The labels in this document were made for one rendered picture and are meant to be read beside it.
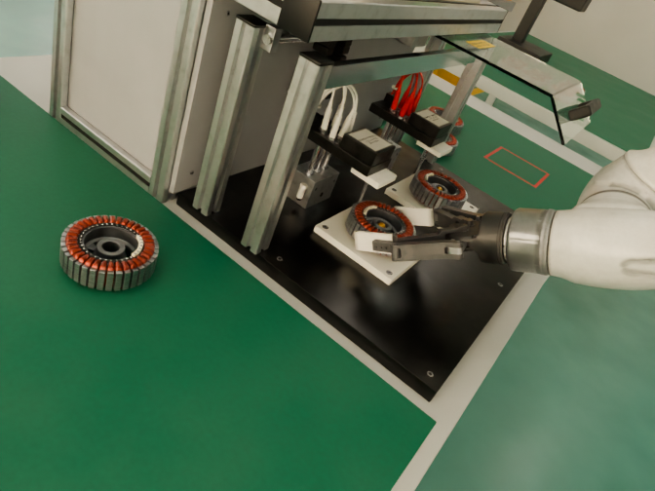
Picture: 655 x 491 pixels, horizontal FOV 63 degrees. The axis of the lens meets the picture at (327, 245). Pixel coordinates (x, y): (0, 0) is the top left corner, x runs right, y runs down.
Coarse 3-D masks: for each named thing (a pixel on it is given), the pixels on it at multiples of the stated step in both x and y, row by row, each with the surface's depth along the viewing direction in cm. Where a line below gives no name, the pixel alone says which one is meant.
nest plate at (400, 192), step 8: (408, 176) 110; (400, 184) 106; (408, 184) 108; (392, 192) 102; (400, 192) 103; (408, 192) 105; (400, 200) 102; (408, 200) 102; (416, 200) 103; (464, 208) 107; (472, 208) 109
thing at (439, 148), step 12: (372, 108) 103; (384, 108) 103; (396, 108) 105; (396, 120) 102; (408, 120) 100; (420, 120) 99; (432, 120) 100; (444, 120) 102; (384, 132) 105; (408, 132) 101; (420, 132) 100; (432, 132) 99; (444, 132) 102; (420, 144) 101; (432, 144) 99; (444, 144) 104
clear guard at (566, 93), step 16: (464, 48) 88; (496, 48) 99; (512, 48) 104; (496, 64) 86; (512, 64) 91; (528, 64) 96; (544, 64) 102; (528, 80) 85; (544, 80) 90; (560, 80) 95; (576, 80) 101; (560, 96) 87; (576, 96) 96; (560, 112) 85; (560, 128) 84; (576, 128) 92
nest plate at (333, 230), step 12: (336, 216) 88; (324, 228) 84; (336, 228) 86; (336, 240) 83; (348, 240) 84; (348, 252) 82; (360, 252) 82; (372, 252) 84; (360, 264) 82; (372, 264) 81; (384, 264) 82; (396, 264) 83; (408, 264) 84; (384, 276) 80; (396, 276) 81
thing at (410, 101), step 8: (400, 80) 103; (416, 80) 98; (400, 88) 101; (408, 88) 102; (416, 88) 100; (392, 96) 105; (408, 96) 99; (416, 96) 103; (392, 104) 103; (400, 104) 104; (408, 104) 100; (416, 104) 104; (400, 112) 101; (408, 112) 102
